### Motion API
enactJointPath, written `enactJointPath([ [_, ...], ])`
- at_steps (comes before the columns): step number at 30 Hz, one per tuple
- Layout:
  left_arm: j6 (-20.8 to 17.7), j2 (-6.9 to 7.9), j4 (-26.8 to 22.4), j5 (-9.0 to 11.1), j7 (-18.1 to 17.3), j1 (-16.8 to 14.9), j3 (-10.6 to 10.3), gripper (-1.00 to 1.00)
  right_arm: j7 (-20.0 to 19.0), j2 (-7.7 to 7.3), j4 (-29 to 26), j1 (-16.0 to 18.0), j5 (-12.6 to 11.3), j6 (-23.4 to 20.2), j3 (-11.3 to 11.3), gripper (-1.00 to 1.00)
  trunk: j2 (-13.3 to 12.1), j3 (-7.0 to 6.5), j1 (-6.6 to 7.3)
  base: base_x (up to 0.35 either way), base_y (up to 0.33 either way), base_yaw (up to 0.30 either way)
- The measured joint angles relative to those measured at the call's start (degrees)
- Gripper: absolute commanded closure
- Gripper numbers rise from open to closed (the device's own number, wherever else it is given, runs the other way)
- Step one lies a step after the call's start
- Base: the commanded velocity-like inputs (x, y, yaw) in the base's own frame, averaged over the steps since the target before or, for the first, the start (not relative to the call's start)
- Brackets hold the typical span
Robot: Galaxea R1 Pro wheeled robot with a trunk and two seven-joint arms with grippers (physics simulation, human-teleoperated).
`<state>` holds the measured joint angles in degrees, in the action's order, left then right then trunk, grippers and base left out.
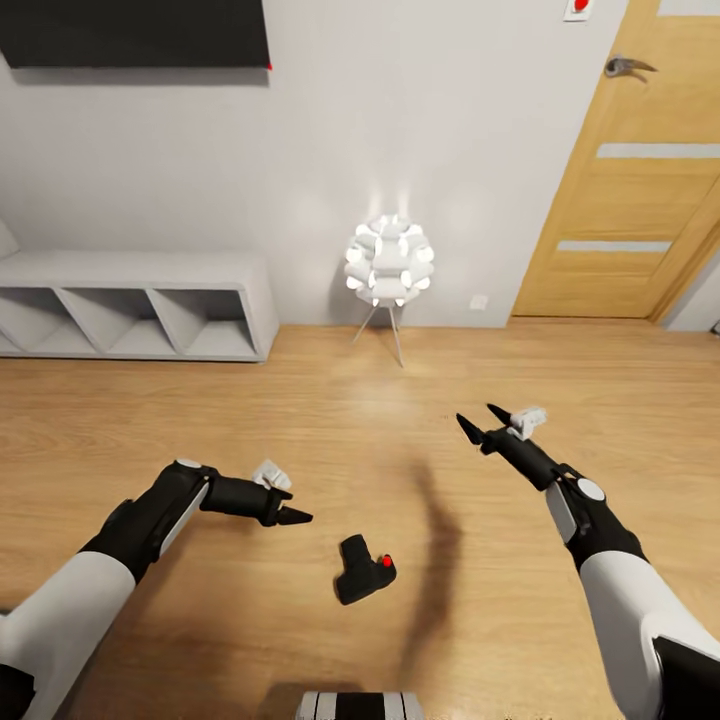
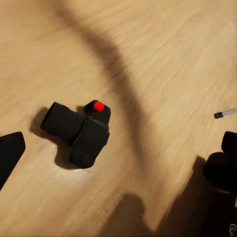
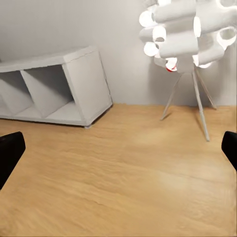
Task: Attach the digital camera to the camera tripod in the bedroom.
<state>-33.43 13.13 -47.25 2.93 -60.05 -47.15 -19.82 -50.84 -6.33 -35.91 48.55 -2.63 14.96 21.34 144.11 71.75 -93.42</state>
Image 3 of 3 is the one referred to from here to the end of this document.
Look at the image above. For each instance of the bookcase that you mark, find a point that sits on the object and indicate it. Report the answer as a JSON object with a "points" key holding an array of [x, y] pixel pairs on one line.
{"points": [[65, 87]]}

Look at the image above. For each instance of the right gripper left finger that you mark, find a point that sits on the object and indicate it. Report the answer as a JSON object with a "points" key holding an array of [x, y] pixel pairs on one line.
{"points": [[12, 147]]}

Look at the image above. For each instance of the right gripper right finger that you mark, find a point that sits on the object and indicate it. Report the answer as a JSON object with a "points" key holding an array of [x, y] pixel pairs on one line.
{"points": [[229, 147]]}

